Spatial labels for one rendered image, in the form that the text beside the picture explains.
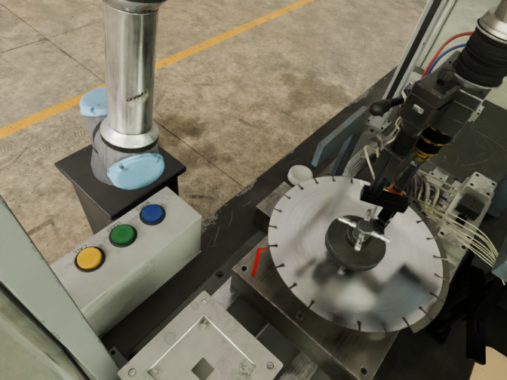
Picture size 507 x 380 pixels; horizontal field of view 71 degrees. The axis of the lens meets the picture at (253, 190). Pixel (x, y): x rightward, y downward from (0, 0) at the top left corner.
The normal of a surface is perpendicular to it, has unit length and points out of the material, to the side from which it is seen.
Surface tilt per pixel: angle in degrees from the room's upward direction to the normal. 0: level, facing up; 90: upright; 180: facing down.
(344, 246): 5
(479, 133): 0
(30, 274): 90
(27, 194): 0
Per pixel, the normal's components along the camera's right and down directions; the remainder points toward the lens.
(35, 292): 0.75, 0.56
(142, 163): 0.48, 0.78
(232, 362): 0.12, -0.63
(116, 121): -0.35, 0.61
